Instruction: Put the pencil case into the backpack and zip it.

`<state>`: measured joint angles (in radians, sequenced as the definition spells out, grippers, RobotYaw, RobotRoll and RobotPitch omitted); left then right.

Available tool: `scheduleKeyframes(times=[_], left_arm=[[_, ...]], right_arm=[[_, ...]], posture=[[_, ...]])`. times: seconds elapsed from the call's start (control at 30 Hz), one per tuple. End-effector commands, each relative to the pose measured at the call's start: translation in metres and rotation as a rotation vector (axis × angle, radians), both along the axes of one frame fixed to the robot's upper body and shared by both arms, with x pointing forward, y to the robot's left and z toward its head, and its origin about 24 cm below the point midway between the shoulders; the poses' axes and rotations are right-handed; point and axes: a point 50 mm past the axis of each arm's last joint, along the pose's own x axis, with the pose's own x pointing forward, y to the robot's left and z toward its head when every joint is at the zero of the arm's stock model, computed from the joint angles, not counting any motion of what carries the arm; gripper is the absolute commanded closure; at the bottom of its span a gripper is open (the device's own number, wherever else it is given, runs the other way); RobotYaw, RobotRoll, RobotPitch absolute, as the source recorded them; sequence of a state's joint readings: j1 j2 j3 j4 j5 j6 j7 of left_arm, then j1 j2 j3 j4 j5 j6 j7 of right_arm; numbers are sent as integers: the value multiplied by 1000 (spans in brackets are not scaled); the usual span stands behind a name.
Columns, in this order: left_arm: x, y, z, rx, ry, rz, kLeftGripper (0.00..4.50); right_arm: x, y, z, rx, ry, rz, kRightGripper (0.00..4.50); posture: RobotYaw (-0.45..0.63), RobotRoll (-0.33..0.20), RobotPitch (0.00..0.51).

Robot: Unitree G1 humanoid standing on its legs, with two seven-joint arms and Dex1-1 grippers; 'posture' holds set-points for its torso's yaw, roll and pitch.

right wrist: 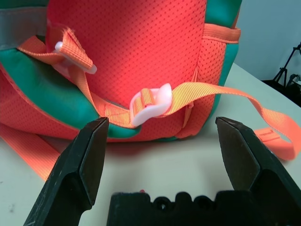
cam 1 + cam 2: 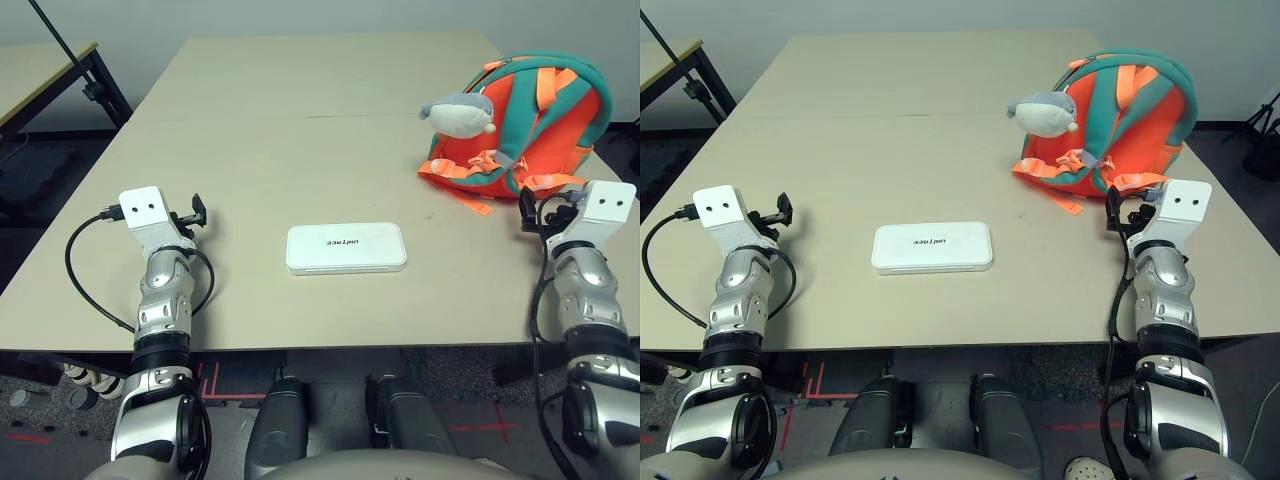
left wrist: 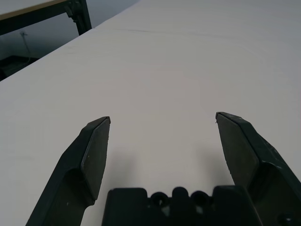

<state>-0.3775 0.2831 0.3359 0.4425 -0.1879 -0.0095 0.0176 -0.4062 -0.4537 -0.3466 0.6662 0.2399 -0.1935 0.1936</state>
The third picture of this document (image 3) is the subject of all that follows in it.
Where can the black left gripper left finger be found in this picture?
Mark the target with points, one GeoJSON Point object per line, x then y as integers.
{"type": "Point", "coordinates": [70, 183]}

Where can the wood top black frame table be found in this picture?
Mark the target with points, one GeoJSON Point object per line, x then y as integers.
{"type": "Point", "coordinates": [81, 18]}

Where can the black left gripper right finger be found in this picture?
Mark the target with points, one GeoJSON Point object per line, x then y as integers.
{"type": "Point", "coordinates": [258, 164]}

